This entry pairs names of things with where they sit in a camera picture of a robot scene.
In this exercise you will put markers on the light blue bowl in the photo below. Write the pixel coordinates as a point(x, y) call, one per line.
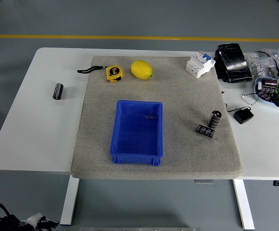
point(258, 83)

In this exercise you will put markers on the grey-brown felt mat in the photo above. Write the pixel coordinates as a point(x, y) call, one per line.
point(190, 149)

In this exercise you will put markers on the grey under-table bracket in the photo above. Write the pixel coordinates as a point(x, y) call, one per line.
point(204, 182)

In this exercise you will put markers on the black cylindrical battery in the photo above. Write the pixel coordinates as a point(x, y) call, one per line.
point(213, 120)
point(269, 84)
point(205, 131)
point(58, 91)
point(266, 94)

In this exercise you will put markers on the yellow lemon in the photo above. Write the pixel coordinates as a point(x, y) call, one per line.
point(141, 69)

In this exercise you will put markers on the white circuit breaker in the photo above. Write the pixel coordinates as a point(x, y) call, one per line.
point(198, 65)

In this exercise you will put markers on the glossy black case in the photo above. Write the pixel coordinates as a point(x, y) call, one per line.
point(234, 62)

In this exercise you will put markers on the white table leg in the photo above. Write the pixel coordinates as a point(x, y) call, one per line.
point(69, 202)
point(244, 204)

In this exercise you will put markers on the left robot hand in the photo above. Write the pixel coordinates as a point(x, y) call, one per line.
point(42, 222)

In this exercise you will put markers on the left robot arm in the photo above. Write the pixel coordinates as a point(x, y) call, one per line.
point(7, 222)

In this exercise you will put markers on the clear bag of metal washers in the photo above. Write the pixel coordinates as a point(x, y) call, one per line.
point(259, 67)

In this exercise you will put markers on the blue plastic box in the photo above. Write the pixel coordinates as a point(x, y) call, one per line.
point(137, 139)

